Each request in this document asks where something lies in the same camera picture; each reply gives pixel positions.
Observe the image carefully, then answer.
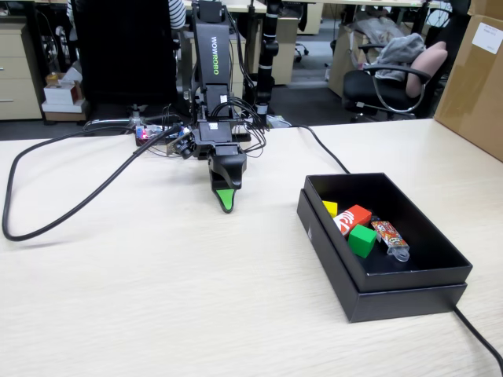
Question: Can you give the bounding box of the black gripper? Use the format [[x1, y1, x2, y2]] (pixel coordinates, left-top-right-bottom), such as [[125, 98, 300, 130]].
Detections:
[[193, 119, 248, 214]]

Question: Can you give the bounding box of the yellow cube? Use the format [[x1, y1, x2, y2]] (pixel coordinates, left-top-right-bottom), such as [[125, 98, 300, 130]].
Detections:
[[321, 199, 340, 219]]

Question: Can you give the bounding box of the red and white rectangular box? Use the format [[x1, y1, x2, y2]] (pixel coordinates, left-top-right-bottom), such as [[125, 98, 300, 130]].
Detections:
[[332, 203, 373, 240]]

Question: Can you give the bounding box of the green cube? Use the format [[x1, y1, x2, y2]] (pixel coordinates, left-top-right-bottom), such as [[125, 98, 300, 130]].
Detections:
[[347, 223, 378, 259]]

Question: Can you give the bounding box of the flat brown white box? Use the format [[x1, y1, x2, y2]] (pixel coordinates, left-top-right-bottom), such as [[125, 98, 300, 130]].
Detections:
[[40, 100, 88, 123]]

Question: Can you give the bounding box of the black box tray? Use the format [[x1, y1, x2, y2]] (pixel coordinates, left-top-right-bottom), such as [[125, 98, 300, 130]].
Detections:
[[303, 171, 474, 294]]

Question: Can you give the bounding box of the black open box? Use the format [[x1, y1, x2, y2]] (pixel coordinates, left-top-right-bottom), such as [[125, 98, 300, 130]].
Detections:
[[296, 188, 469, 324]]

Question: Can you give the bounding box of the large labelled cardboard box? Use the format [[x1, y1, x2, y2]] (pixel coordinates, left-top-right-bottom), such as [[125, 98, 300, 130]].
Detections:
[[433, 13, 503, 163]]

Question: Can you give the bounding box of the small cardboard box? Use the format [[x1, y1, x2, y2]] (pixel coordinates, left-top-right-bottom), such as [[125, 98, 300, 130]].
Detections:
[[467, 0, 503, 16]]

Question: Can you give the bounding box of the controller circuit board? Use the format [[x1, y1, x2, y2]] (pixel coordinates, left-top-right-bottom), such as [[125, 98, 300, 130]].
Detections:
[[134, 124, 189, 148]]

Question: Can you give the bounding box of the beige desk side panel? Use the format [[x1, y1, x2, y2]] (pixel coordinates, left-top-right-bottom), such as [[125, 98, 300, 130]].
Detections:
[[271, 15, 302, 86]]

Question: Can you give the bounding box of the beige carton with plastic bag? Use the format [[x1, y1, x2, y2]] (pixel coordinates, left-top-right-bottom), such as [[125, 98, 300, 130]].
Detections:
[[327, 19, 379, 99]]

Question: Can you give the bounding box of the black office chair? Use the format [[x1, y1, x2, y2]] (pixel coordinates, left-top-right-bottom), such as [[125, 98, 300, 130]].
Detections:
[[340, 38, 433, 121]]

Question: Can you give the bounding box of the large black monitor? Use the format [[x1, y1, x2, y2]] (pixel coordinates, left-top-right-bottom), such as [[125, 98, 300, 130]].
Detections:
[[70, 0, 180, 131]]

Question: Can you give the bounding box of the wrapped candy packet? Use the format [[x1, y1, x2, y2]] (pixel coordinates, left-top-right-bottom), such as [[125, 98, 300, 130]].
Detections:
[[370, 218, 411, 263]]

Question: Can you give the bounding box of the person in striped shirt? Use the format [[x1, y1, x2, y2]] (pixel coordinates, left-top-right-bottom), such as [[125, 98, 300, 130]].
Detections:
[[167, 0, 188, 31]]

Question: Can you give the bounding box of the small beige cabinet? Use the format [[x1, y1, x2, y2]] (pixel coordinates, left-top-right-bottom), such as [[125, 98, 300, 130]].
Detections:
[[296, 2, 325, 36]]

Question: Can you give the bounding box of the small white red carton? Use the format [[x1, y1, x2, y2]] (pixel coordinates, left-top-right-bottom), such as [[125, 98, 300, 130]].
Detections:
[[42, 80, 85, 106]]

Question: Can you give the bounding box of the grey cloth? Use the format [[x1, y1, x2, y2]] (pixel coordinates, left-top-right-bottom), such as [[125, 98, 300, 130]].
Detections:
[[372, 32, 428, 82]]

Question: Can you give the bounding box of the pink cushion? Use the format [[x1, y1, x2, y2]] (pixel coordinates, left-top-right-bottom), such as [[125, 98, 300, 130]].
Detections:
[[404, 40, 450, 99]]

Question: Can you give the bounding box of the beige drawer cabinet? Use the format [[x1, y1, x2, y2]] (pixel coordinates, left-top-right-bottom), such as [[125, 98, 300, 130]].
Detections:
[[0, 22, 44, 121]]

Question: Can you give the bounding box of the gripper-mounted camera module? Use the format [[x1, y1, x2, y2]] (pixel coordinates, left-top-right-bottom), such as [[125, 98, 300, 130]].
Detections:
[[166, 129, 198, 160]]

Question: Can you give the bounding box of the thin black wire bundle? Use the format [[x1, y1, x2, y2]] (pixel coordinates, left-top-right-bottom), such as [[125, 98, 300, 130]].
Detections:
[[160, 96, 273, 159]]

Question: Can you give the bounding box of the beige drawer pedestal with key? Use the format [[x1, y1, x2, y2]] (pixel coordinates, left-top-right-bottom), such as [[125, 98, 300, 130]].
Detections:
[[226, 35, 248, 96]]

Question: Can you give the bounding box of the thick black camera cable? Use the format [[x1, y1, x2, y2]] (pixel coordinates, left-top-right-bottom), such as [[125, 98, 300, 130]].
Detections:
[[1, 123, 182, 243]]

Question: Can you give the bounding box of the thin black power cable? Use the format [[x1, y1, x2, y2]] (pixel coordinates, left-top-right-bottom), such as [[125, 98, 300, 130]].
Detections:
[[288, 124, 503, 369]]

